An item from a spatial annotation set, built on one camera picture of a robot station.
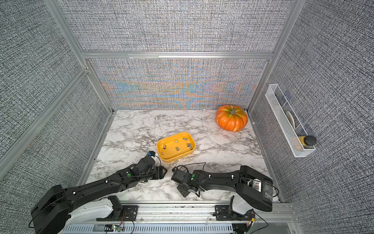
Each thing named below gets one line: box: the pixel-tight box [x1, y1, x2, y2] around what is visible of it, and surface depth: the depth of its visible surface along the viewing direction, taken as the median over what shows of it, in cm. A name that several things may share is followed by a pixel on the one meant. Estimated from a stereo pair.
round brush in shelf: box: [285, 110, 296, 129], surface depth 71 cm
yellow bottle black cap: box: [298, 135, 317, 146], surface depth 63 cm
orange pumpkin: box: [215, 104, 249, 133], surface depth 102 cm
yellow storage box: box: [156, 132, 197, 163], surface depth 100 cm
